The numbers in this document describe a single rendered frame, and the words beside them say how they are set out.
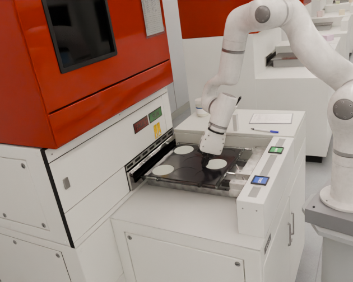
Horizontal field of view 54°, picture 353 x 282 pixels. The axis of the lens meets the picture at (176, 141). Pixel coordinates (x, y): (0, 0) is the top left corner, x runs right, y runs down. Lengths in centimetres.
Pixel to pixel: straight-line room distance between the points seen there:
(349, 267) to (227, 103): 76
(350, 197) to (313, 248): 122
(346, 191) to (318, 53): 47
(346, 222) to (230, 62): 69
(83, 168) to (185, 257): 51
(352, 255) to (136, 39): 116
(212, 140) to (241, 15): 52
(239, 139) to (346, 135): 64
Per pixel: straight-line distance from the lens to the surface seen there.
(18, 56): 112
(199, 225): 133
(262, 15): 120
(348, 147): 125
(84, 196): 135
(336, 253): 145
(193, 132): 181
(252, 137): 170
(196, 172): 152
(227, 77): 139
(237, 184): 139
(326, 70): 123
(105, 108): 131
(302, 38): 123
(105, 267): 154
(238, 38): 135
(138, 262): 155
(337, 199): 134
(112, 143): 143
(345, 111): 114
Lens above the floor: 162
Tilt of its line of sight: 23 degrees down
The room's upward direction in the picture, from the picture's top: 8 degrees counter-clockwise
